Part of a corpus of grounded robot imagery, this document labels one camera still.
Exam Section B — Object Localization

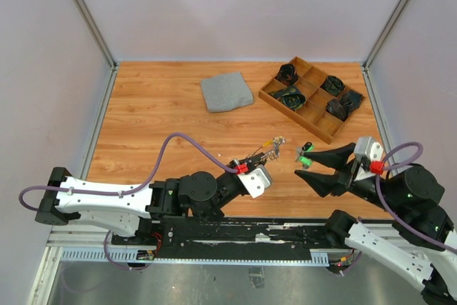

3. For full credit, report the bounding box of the green capped key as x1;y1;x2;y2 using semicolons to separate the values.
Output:
296;146;312;170

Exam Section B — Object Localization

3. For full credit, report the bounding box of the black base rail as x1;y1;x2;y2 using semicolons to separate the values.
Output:
110;217;348;262

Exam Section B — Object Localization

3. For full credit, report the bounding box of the rolled dark tie top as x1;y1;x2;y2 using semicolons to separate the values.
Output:
275;64;298;86

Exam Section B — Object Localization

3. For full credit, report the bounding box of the black capped key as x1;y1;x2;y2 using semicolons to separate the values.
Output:
301;141;313;152

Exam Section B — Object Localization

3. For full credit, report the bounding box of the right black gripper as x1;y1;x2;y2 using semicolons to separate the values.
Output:
293;141;403;213

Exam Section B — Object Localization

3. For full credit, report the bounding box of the folded grey cloth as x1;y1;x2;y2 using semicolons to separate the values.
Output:
200;71;254;113

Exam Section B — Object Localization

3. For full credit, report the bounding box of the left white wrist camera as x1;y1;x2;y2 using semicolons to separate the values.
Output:
238;165;273;199

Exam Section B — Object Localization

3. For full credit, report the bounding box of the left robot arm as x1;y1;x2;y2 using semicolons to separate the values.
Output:
35;162;272;245

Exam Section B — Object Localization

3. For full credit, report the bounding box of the rolled dark tie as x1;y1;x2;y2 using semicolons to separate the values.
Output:
268;86;307;111
275;64;298;86
321;75;345;97
326;90;364;121

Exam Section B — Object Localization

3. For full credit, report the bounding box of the rolled dark tie lower right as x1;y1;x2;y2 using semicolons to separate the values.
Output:
326;90;364;121

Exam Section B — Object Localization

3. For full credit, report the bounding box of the wooden compartment tray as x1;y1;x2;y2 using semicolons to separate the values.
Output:
258;56;376;146

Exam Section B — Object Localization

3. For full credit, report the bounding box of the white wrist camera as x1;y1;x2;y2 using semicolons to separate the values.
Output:
354;136;384;181
238;165;273;199

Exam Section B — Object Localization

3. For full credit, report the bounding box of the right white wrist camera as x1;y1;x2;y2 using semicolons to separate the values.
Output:
354;136;384;181

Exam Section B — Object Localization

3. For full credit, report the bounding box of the rolled dark tie centre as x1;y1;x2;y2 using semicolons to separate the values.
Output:
268;86;307;111

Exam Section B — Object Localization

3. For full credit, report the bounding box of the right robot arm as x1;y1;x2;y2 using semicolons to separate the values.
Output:
295;136;456;304

